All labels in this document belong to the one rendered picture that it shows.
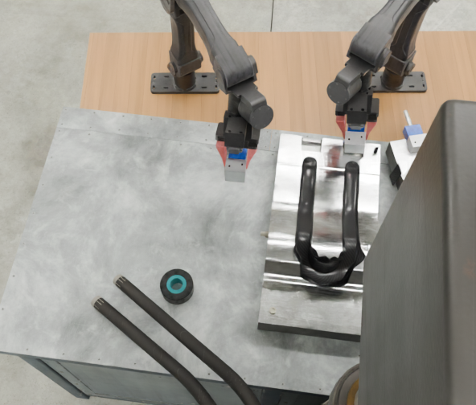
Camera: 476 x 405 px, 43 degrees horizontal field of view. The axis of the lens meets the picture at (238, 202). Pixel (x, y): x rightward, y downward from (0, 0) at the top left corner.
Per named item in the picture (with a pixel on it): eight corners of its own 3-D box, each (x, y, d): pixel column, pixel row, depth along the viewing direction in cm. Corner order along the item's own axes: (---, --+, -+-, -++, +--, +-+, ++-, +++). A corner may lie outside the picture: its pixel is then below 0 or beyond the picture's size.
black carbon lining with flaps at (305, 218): (301, 159, 158) (304, 139, 150) (363, 166, 157) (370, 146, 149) (288, 286, 143) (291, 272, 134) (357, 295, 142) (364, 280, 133)
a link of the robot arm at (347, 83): (351, 112, 136) (368, 71, 127) (319, 93, 139) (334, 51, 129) (375, 89, 143) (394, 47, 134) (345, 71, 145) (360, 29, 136)
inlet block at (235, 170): (231, 136, 157) (231, 124, 152) (250, 137, 157) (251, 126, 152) (224, 181, 151) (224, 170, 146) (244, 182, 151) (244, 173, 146)
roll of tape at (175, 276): (188, 269, 152) (187, 263, 149) (198, 298, 148) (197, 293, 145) (157, 279, 151) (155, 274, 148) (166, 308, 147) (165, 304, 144)
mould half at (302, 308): (278, 151, 167) (281, 123, 155) (373, 161, 166) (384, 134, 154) (257, 329, 145) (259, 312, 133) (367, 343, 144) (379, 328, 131)
